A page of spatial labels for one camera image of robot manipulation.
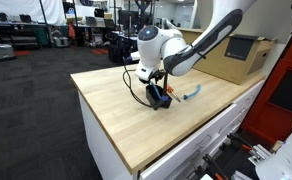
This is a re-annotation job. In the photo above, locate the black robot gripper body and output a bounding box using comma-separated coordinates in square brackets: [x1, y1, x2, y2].
[148, 68, 170, 85]

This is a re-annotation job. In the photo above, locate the small grey mobile robot base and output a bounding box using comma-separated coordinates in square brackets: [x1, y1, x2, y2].
[51, 29, 70, 48]

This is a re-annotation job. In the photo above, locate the black plastic container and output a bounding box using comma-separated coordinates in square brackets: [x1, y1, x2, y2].
[145, 83, 173, 111]

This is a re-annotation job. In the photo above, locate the black cluttered workstation desk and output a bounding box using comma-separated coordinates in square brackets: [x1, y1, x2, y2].
[106, 29, 141, 66]

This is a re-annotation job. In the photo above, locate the white drawer cabinet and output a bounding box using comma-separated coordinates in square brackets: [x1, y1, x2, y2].
[77, 79, 266, 180]

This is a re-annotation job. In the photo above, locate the large cardboard box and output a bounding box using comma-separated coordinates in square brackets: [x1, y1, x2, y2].
[176, 27, 276, 86]

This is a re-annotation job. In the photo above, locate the black orange bar clamp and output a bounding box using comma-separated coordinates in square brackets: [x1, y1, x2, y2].
[195, 152, 231, 180]
[219, 132, 254, 153]

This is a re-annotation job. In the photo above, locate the orange hanging cloth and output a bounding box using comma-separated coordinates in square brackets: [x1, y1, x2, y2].
[67, 22, 77, 42]

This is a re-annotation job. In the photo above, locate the red metal cabinet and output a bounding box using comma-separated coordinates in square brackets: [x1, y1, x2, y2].
[240, 9, 292, 145]

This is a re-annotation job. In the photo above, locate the black backdrop stand pole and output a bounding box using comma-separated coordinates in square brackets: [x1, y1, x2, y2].
[38, 0, 54, 48]

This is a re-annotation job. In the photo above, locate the dark desk with shelves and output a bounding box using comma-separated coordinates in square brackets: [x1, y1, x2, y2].
[0, 20, 50, 50]

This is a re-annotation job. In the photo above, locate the white curved machine cover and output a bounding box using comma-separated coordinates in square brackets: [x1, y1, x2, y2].
[254, 116, 292, 180]

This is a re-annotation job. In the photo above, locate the white backdrop curtain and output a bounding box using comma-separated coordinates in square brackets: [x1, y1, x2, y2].
[0, 0, 67, 27]

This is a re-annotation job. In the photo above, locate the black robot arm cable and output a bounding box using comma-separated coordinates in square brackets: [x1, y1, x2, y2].
[121, 55, 154, 109]

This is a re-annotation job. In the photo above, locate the short blue cable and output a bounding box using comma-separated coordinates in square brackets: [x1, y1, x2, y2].
[182, 83, 202, 101]

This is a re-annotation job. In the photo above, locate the silver aluminium bracket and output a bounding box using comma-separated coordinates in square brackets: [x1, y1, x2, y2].
[247, 143, 273, 166]

